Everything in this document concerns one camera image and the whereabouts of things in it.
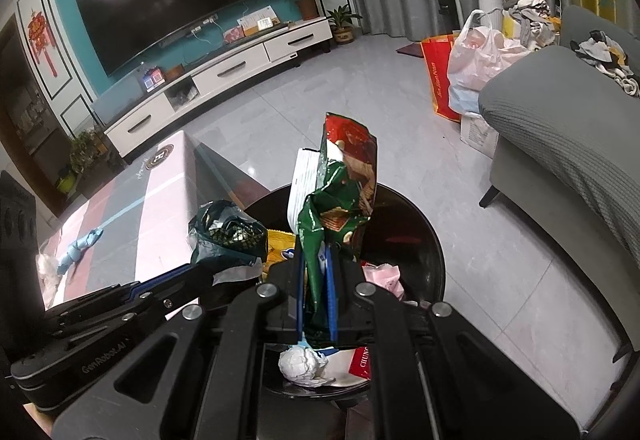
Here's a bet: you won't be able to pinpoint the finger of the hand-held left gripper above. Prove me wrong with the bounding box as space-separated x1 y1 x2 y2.
164 276 264 316
117 264 217 302

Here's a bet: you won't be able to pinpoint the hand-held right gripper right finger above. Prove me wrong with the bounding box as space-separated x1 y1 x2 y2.
322 245 586 440

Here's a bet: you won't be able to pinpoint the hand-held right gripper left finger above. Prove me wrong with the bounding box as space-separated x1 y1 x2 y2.
50 240 306 440

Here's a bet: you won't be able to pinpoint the red box with gold print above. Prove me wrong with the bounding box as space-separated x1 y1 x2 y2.
347 345 373 381

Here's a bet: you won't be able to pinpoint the dark green wrapper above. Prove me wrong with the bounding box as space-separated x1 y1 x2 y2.
189 200 268 283

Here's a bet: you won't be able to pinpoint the black round trash bin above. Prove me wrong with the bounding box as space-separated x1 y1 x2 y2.
245 182 446 401

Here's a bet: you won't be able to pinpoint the green and red snack bag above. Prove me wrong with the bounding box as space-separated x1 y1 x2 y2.
297 112 378 351

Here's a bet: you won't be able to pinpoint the yellow snack bag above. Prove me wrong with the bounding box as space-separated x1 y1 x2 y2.
262 230 298 278

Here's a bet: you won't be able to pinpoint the pink plastic wrapper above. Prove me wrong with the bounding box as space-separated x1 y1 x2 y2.
361 262 406 301

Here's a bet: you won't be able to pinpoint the white crumpled tissue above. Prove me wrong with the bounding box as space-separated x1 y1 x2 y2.
277 345 336 388

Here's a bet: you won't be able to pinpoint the white tissue wad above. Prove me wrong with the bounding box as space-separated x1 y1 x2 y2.
36 252 63 308

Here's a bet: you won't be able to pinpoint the pink coffee table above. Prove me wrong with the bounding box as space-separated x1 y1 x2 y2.
35 130 296 316

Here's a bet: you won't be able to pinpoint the light blue crumpled wrapper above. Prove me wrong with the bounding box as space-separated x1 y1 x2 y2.
56 227 105 276

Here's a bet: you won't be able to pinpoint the bushy potted plant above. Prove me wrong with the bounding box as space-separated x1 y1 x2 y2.
57 127 108 193

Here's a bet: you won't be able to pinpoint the blue and red box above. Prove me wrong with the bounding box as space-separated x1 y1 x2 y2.
140 66 166 92

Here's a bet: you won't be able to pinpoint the dark wooden shelf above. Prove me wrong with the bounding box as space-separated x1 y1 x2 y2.
0 20 71 226

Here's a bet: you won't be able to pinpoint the white television cabinet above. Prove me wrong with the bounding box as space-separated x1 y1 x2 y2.
102 15 335 161

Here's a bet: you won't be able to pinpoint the white cardboard box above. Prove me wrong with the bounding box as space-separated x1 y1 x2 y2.
459 112 501 158

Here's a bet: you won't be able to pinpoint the orange red shopping bag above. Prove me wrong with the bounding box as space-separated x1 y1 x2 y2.
420 34 463 123

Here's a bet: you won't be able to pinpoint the small potted plant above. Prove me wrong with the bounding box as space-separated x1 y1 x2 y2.
325 5 363 45

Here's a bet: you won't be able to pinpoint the white standing cards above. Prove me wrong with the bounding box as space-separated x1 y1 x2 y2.
237 6 281 33

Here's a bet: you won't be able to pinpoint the grey fabric sofa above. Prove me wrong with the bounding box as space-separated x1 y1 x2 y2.
477 5 640 301

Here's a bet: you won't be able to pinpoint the white pink plastic bag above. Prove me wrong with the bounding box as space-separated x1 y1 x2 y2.
446 10 531 113

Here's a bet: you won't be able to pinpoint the pile of clothes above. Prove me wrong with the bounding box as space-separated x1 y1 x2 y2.
502 0 561 51

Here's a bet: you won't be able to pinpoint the patterned clothes on sofa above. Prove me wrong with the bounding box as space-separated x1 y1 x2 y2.
572 30 640 98

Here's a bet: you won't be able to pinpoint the red knot wall decoration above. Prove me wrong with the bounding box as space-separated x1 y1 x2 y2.
27 9 58 81

